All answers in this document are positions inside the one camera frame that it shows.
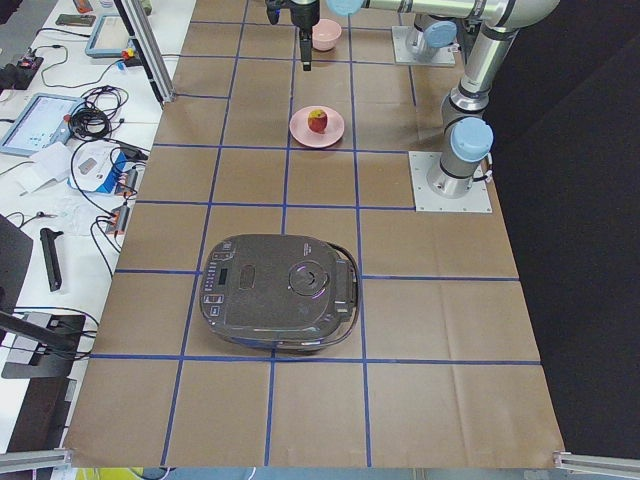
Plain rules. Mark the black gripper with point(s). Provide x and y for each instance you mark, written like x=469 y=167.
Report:
x=304 y=12

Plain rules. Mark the pink bowl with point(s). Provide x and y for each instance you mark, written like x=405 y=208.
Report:
x=325 y=35

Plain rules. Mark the red yellow apple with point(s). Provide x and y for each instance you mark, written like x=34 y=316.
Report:
x=317 y=120

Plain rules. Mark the pink plate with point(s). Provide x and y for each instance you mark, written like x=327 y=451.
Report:
x=299 y=129

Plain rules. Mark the far teach pendant tablet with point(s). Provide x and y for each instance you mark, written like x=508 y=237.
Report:
x=109 y=38

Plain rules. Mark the teach pendant tablet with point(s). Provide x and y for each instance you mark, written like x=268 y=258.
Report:
x=109 y=38
x=43 y=122

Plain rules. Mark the black smartphone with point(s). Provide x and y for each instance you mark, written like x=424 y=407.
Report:
x=76 y=20

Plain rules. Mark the blue white box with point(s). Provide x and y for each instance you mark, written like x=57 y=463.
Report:
x=96 y=167

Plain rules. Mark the small circuit board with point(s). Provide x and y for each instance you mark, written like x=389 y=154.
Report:
x=30 y=61

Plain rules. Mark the near teach pendant tablet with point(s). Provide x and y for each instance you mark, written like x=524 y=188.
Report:
x=43 y=122

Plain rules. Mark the dark grey rice cooker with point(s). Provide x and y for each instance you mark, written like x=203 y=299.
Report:
x=282 y=292

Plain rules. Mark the white paper sheets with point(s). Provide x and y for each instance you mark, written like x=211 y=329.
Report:
x=49 y=164

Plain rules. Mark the black bar tool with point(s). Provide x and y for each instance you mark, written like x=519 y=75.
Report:
x=47 y=239

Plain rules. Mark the black monitor stand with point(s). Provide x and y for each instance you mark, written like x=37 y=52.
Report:
x=45 y=344

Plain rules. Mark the bottom left aluminium profile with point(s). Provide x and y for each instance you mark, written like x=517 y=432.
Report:
x=34 y=460

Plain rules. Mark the aluminium profile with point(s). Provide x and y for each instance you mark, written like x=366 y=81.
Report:
x=34 y=460
x=597 y=465

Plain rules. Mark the bottom right aluminium profile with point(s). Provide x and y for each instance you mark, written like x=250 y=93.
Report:
x=597 y=465

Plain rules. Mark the aluminium frame post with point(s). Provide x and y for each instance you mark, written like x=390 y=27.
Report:
x=140 y=32

